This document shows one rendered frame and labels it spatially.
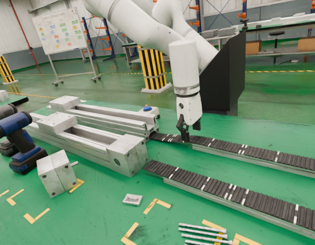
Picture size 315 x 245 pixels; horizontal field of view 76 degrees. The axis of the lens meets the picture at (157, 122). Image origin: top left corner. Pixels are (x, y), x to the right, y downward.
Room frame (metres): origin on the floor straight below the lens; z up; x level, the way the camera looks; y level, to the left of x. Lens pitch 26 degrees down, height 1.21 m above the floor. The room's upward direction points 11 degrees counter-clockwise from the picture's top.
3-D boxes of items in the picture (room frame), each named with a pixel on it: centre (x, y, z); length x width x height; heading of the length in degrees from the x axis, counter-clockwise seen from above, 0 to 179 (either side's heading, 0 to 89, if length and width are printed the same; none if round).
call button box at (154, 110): (0.93, 0.04, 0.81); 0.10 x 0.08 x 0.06; 139
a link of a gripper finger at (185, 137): (0.60, -0.08, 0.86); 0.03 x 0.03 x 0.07; 49
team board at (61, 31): (6.36, 2.20, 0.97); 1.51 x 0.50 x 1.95; 70
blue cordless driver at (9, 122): (0.69, 0.56, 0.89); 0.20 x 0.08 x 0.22; 148
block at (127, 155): (0.60, 0.11, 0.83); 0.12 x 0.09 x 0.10; 139
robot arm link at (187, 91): (0.64, -0.11, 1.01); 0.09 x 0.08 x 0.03; 139
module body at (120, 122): (1.02, 0.33, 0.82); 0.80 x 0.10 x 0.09; 49
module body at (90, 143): (0.88, 0.46, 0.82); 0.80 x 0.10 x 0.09; 49
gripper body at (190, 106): (0.64, -0.12, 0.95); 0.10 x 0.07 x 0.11; 139
